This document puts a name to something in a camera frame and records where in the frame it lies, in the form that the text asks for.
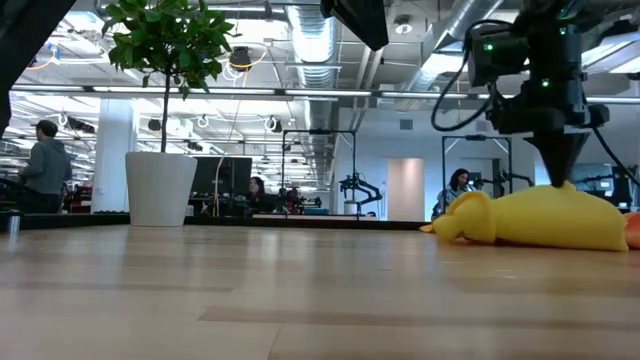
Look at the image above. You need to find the yellow microfiber towel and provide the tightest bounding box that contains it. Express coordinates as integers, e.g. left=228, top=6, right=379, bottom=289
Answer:
left=419, top=180, right=630, bottom=253

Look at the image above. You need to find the black station frame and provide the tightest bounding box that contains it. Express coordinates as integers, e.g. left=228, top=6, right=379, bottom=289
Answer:
left=280, top=128, right=358, bottom=220
left=441, top=133, right=514, bottom=197

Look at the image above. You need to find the white plant pot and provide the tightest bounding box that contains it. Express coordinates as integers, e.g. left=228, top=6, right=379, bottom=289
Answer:
left=124, top=151, right=199, bottom=228

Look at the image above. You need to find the silver ceiling duct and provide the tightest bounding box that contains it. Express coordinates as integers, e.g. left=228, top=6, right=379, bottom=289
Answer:
left=284, top=4, right=344, bottom=189

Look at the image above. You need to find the black monitor back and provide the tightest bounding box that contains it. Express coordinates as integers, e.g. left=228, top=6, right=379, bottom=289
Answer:
left=191, top=156, right=254, bottom=214

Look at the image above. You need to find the black ceiling speaker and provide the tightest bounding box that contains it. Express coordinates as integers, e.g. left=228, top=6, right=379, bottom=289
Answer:
left=228, top=45, right=253, bottom=73

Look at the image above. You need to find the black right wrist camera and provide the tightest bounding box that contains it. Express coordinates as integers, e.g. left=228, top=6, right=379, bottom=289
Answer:
left=467, top=22, right=532, bottom=89

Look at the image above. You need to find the dark computer monitor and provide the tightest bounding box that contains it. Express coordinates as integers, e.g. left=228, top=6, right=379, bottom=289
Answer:
left=569, top=162, right=616, bottom=199

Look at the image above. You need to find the pale pink door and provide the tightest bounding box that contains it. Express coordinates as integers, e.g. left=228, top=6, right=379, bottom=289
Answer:
left=387, top=157, right=426, bottom=222

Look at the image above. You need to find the green leafy plant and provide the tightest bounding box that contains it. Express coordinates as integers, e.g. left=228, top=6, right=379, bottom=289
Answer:
left=101, top=0, right=237, bottom=154

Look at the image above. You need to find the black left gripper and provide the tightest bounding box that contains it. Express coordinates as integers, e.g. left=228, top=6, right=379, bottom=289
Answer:
left=319, top=0, right=390, bottom=52

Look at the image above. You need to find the person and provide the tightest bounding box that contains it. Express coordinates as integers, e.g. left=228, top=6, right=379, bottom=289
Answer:
left=247, top=176, right=277, bottom=214
left=18, top=119, right=74, bottom=215
left=432, top=168, right=474, bottom=221

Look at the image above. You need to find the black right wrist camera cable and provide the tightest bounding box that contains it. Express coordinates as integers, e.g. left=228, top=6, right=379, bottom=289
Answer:
left=430, top=19, right=501, bottom=134

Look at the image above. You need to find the thin black cable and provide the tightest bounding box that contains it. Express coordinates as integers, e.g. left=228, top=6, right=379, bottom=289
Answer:
left=592, top=127, right=640, bottom=189

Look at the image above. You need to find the white column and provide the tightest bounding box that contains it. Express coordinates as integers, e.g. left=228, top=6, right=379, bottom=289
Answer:
left=91, top=97, right=139, bottom=214

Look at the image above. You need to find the orange microfiber towel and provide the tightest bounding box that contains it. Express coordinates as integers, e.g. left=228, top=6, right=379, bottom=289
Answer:
left=622, top=211, right=640, bottom=250

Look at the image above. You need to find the long ceiling light strip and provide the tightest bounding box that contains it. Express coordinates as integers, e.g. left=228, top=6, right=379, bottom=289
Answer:
left=9, top=84, right=374, bottom=98

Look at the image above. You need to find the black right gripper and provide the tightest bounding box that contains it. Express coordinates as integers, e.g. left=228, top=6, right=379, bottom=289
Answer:
left=487, top=0, right=612, bottom=189

